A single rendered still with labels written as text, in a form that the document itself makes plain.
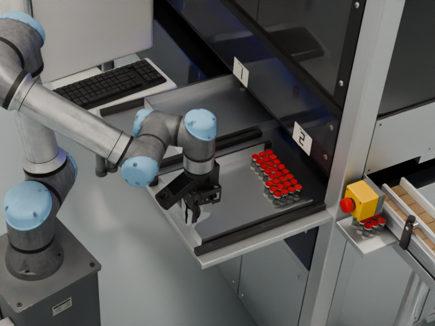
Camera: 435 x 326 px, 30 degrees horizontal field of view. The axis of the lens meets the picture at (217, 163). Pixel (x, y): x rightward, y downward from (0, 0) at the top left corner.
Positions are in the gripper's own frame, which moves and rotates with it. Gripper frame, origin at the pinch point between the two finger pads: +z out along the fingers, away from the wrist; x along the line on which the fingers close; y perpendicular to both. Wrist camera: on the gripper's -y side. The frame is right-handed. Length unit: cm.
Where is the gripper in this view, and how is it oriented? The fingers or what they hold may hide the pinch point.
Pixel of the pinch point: (187, 224)
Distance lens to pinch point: 211.4
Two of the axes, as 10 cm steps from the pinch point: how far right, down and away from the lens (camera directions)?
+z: -0.6, 7.4, 6.7
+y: 8.8, -2.8, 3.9
